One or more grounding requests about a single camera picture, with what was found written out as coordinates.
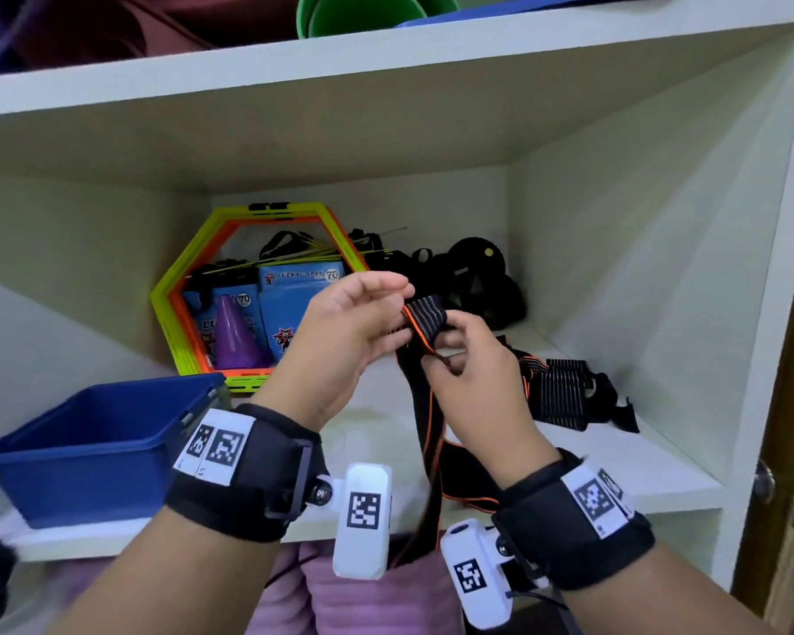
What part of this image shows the pink cloth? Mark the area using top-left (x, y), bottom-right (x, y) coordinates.
top-left (243, 537), bottom-right (467, 635)

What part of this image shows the black wrist strap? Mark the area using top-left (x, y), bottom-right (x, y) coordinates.
top-left (491, 448), bottom-right (656, 592)
top-left (164, 403), bottom-right (332, 544)

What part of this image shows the purple plastic cone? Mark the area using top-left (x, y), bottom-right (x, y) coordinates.
top-left (210, 294), bottom-right (273, 371)

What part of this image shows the person's right forearm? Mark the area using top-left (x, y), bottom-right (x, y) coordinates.
top-left (556, 542), bottom-right (775, 635)

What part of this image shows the maroon bag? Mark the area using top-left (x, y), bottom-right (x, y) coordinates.
top-left (10, 0), bottom-right (300, 68)

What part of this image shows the black round pad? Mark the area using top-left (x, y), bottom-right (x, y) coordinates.
top-left (435, 237), bottom-right (528, 332)

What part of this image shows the person's right hand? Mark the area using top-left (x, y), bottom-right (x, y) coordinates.
top-left (422, 310), bottom-right (560, 489)

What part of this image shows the metal door knob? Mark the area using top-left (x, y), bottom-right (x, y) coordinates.
top-left (752, 459), bottom-right (777, 506)

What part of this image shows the black left wrist strap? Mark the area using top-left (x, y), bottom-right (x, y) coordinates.
top-left (164, 403), bottom-right (332, 544)

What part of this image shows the black striped strap bundle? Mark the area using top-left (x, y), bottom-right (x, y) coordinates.
top-left (499, 336), bottom-right (640, 435)

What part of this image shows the blue plastic bin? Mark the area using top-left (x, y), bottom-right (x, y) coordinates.
top-left (0, 373), bottom-right (231, 530)

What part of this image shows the small blue card box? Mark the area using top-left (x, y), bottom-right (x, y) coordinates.
top-left (181, 283), bottom-right (267, 372)

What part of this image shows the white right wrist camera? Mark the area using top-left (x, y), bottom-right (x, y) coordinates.
top-left (440, 519), bottom-right (551, 631)

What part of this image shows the green orange hexagon ring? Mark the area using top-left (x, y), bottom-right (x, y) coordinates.
top-left (150, 202), bottom-right (371, 395)

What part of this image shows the wooden door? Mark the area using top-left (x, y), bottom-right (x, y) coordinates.
top-left (731, 191), bottom-right (794, 635)

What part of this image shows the large blue card box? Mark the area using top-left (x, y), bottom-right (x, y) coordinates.
top-left (258, 260), bottom-right (347, 364)

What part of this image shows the black right wrist strap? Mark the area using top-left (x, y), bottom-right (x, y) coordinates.
top-left (491, 448), bottom-right (656, 592)

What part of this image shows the black orange elastic strap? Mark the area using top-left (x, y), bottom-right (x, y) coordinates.
top-left (393, 294), bottom-right (504, 569)

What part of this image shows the black strap tangle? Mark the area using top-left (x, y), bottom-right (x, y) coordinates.
top-left (258, 226), bottom-right (452, 299)

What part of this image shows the person's left forearm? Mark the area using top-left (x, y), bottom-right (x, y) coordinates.
top-left (49, 505), bottom-right (305, 635)

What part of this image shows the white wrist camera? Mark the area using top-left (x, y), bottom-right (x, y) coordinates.
top-left (440, 519), bottom-right (551, 631)
top-left (316, 463), bottom-right (393, 581)

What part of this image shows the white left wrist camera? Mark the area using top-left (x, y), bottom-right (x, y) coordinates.
top-left (316, 463), bottom-right (393, 581)

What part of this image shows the person's left hand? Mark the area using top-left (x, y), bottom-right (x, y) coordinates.
top-left (251, 271), bottom-right (416, 433)

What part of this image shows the green plastic bucket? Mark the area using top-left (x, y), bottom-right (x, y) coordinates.
top-left (296, 0), bottom-right (461, 39)

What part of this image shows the white shelf cabinet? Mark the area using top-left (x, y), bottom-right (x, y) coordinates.
top-left (0, 0), bottom-right (794, 592)

